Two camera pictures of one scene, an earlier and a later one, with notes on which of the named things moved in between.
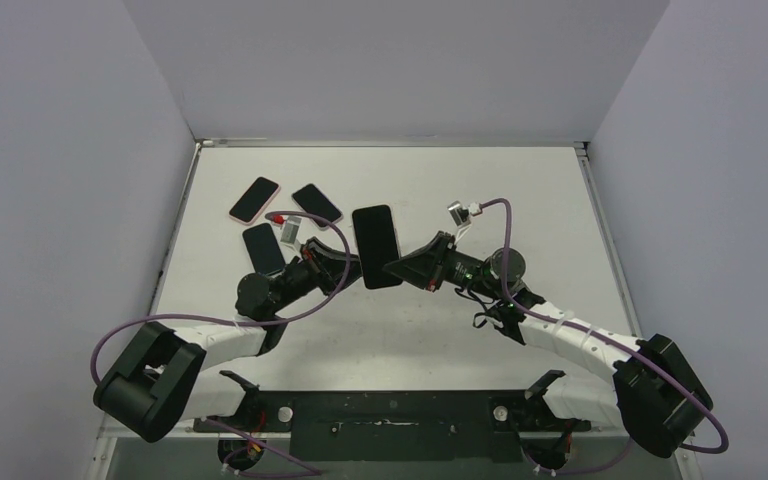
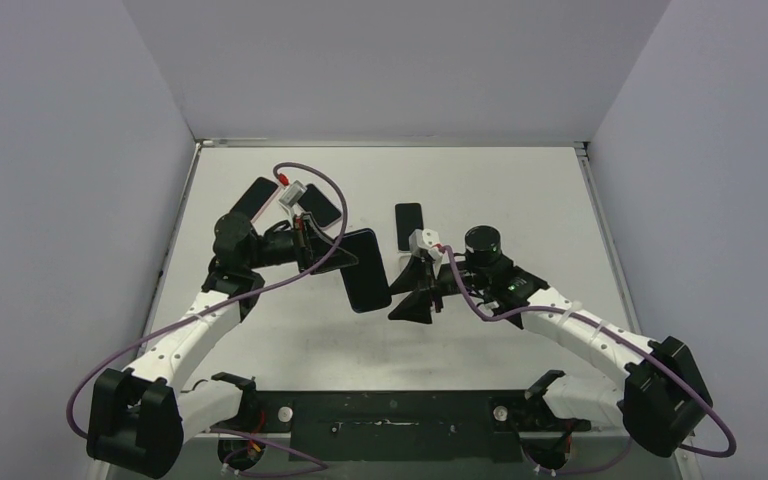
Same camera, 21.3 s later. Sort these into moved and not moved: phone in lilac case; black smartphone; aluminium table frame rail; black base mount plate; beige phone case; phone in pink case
Moved: beige phone case; black smartphone
Not moved: phone in lilac case; aluminium table frame rail; phone in pink case; black base mount plate
